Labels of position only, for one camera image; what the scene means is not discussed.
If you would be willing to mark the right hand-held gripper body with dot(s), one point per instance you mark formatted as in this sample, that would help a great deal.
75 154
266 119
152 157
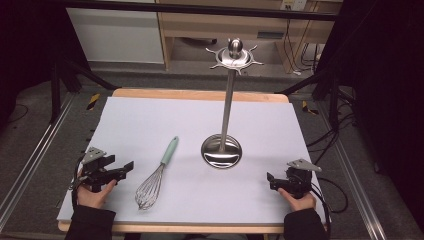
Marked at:
298 181

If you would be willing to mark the black and yellow tape marker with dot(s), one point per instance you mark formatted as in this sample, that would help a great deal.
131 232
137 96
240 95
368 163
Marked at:
93 101
309 108

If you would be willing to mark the steel utensil stand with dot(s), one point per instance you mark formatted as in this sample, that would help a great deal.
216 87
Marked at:
226 116

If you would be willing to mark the white cabinet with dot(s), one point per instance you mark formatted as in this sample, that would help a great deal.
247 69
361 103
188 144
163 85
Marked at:
116 33

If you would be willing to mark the black frame stand leg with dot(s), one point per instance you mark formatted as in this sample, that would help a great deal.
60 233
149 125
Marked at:
55 93
333 100

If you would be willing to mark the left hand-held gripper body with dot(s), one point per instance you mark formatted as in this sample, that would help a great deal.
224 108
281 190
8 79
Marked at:
96 171

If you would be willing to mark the white table mat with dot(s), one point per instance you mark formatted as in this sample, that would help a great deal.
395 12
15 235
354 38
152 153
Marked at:
200 200

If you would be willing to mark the wooden table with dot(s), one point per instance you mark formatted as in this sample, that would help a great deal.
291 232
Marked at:
200 92

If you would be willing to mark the black curtain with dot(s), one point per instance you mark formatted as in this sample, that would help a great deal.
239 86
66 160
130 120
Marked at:
393 83
26 43

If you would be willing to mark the wall power socket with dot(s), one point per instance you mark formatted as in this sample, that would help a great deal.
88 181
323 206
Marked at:
293 4

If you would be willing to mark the person's left hand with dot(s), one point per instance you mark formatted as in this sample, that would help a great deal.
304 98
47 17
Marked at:
93 197

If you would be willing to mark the wooden desk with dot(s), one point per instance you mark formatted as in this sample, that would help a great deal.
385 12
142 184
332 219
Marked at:
216 28

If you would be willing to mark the person's right hand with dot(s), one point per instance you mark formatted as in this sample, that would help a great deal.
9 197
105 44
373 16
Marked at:
301 202

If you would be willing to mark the metal floor rail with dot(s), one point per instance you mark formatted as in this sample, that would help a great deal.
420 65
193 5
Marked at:
356 180
36 153

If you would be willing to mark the black horizontal frame bar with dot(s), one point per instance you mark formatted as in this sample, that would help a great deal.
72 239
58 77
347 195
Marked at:
200 9

